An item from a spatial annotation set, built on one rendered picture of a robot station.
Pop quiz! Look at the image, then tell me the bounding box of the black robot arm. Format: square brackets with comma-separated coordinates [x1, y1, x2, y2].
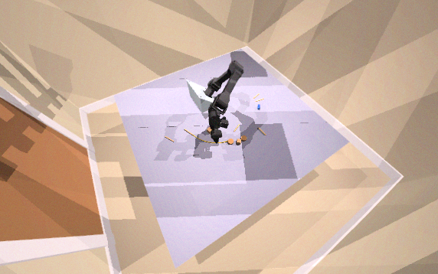
[203, 60, 244, 129]

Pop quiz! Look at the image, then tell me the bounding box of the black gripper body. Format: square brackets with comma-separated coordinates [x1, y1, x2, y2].
[210, 125, 222, 139]

